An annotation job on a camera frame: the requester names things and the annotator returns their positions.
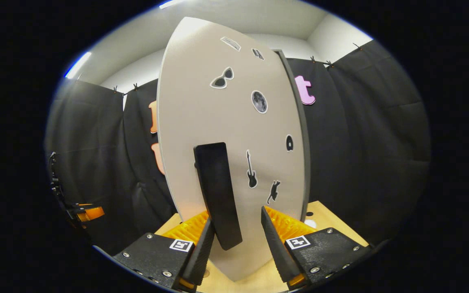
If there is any black backdrop cloth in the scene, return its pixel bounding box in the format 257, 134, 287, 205
44, 39, 431, 255

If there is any grey cabinet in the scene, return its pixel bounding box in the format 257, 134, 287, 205
274, 49, 312, 222

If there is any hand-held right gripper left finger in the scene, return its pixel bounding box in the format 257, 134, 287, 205
112, 210, 217, 291

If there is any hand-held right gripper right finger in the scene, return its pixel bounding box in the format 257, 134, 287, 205
261, 206, 373, 290

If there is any beige cabinet door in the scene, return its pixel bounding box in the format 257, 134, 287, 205
156, 16, 307, 282

